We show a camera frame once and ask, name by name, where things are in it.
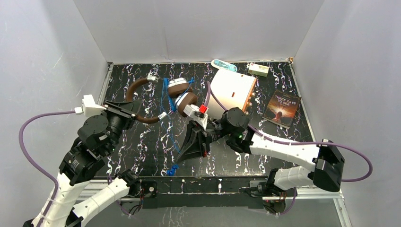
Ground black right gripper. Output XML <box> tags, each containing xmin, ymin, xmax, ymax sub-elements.
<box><xmin>174</xmin><ymin>120</ymin><xmax>231</xmax><ymax>164</ymax></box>

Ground thin blue headphone cable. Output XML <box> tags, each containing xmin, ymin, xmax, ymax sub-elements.
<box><xmin>158</xmin><ymin>77</ymin><xmax>196</xmax><ymax>177</ymax></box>

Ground brown silver headphones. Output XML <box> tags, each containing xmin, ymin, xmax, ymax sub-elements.
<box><xmin>136</xmin><ymin>78</ymin><xmax>198</xmax><ymax>124</ymax></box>

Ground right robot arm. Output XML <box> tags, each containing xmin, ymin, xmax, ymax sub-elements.
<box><xmin>176</xmin><ymin>107</ymin><xmax>345</xmax><ymax>196</ymax></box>

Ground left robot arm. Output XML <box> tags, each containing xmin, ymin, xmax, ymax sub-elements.
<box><xmin>24</xmin><ymin>100</ymin><xmax>142</xmax><ymax>227</ymax></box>

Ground white cylindrical drum box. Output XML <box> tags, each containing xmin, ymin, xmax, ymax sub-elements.
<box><xmin>210</xmin><ymin>70</ymin><xmax>257</xmax><ymax>113</ymax></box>

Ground blue white blister pack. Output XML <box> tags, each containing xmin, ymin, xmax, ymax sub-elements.
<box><xmin>211</xmin><ymin>59</ymin><xmax>237</xmax><ymax>72</ymax></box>

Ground dark book three days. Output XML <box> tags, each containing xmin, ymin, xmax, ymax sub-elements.
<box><xmin>262</xmin><ymin>90</ymin><xmax>301</xmax><ymax>129</ymax></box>

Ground small white green box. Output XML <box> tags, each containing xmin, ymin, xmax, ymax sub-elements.
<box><xmin>248</xmin><ymin>63</ymin><xmax>270</xmax><ymax>77</ymax></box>

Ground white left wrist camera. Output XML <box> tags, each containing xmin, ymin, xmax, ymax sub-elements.
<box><xmin>74</xmin><ymin>95</ymin><xmax>106</xmax><ymax>118</ymax></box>

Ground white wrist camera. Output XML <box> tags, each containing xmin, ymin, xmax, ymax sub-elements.
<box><xmin>183</xmin><ymin>105</ymin><xmax>208</xmax><ymax>130</ymax></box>
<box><xmin>74</xmin><ymin>95</ymin><xmax>106</xmax><ymax>118</ymax></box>

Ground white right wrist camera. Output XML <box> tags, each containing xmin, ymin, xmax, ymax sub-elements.
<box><xmin>183</xmin><ymin>105</ymin><xmax>208</xmax><ymax>130</ymax></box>

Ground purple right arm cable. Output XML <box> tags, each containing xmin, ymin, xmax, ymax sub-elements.
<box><xmin>203</xmin><ymin>80</ymin><xmax>374</xmax><ymax>217</ymax></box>

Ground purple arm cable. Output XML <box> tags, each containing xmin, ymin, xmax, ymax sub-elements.
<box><xmin>203</xmin><ymin>80</ymin><xmax>374</xmax><ymax>217</ymax></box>
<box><xmin>18</xmin><ymin>110</ymin><xmax>78</xmax><ymax>227</ymax></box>

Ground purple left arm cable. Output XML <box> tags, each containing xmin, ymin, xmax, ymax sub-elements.
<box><xmin>18</xmin><ymin>110</ymin><xmax>78</xmax><ymax>227</ymax></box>

